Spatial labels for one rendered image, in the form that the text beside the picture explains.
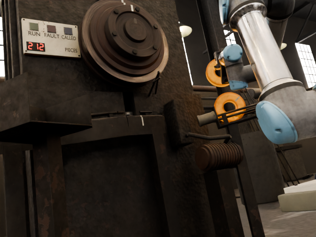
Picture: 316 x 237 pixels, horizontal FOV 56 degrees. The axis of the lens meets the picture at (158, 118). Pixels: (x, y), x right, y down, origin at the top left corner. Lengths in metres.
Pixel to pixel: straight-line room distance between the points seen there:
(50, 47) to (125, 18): 0.39
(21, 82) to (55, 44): 0.70
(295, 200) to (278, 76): 0.31
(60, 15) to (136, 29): 0.42
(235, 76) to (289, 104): 0.55
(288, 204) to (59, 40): 1.23
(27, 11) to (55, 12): 0.13
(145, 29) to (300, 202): 1.06
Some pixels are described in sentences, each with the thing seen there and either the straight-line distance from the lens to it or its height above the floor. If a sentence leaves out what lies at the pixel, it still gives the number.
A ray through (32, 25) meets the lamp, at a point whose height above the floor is 1.21.
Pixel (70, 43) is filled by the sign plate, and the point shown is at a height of 1.13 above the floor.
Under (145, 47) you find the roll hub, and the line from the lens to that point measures 1.46.
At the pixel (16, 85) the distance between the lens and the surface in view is 0.88.
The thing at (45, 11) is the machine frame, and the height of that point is 1.31.
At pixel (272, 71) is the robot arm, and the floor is 0.61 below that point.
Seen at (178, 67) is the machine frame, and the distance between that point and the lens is 1.83.
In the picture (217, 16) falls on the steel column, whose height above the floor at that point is 3.56.
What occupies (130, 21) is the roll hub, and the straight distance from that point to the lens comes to 1.48.
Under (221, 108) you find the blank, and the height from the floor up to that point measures 0.71.
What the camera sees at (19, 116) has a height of 0.60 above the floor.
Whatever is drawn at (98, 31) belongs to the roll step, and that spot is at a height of 1.11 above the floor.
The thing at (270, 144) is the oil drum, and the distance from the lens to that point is 4.05.
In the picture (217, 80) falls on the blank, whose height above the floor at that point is 0.86.
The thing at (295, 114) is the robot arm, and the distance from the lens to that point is 0.76.
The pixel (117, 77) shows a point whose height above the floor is 0.90.
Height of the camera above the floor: 0.36
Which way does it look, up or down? 14 degrees up
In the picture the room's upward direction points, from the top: 10 degrees counter-clockwise
